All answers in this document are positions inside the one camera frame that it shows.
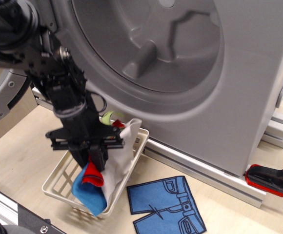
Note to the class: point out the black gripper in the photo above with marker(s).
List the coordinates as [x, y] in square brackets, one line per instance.
[82, 130]

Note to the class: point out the red felt cloth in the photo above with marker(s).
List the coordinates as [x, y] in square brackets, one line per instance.
[91, 175]

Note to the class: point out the white felt cloth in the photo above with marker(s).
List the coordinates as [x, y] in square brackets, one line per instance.
[120, 159]

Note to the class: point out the green felt cloth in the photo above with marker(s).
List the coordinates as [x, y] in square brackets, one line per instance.
[106, 117]

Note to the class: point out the blue felt cloth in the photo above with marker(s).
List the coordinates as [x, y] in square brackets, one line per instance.
[89, 195]

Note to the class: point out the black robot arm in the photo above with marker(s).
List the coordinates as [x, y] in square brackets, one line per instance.
[28, 45]

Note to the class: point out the cream plastic laundry basket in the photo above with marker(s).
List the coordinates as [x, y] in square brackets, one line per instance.
[59, 184]

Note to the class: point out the grey round machine door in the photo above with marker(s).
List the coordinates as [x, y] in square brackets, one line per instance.
[13, 85]

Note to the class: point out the grey toy washing machine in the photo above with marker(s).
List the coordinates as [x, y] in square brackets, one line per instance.
[204, 76]

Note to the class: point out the blue felt jeans shorts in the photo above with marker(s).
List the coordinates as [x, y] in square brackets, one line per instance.
[169, 207]

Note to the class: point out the red black clamp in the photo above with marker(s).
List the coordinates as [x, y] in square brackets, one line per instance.
[266, 179]

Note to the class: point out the black bracket with screw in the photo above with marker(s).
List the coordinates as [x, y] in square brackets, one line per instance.
[35, 223]

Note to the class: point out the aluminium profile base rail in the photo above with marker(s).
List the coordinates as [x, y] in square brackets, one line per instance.
[205, 175]

